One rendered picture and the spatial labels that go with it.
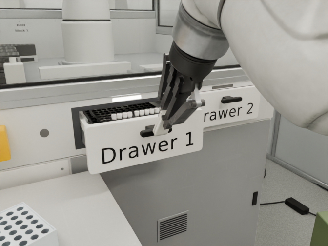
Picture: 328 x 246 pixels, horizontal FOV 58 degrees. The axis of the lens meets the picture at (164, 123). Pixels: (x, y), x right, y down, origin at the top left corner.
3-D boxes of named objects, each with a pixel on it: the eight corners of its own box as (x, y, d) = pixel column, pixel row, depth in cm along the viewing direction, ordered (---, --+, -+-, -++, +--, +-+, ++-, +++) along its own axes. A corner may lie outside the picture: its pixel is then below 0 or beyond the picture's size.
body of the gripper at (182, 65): (231, 60, 44) (208, 101, 52) (206, 25, 49) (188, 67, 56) (188, 64, 41) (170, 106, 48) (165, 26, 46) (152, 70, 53)
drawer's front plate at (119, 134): (202, 150, 76) (204, 109, 72) (90, 175, 64) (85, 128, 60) (198, 147, 78) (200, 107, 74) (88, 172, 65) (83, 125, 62)
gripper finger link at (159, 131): (175, 111, 58) (176, 114, 58) (166, 131, 64) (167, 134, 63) (161, 113, 57) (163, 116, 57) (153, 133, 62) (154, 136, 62)
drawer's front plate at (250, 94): (257, 117, 101) (261, 86, 97) (184, 131, 88) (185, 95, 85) (254, 116, 102) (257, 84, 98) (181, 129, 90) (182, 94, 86)
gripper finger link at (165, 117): (196, 71, 50) (200, 77, 49) (178, 114, 58) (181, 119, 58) (176, 73, 48) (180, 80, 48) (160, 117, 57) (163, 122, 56)
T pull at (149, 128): (172, 132, 66) (172, 126, 65) (141, 138, 63) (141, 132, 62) (165, 127, 69) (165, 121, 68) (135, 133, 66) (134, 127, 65)
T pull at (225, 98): (242, 101, 90) (242, 96, 90) (222, 104, 87) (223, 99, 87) (235, 98, 93) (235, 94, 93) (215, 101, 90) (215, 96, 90)
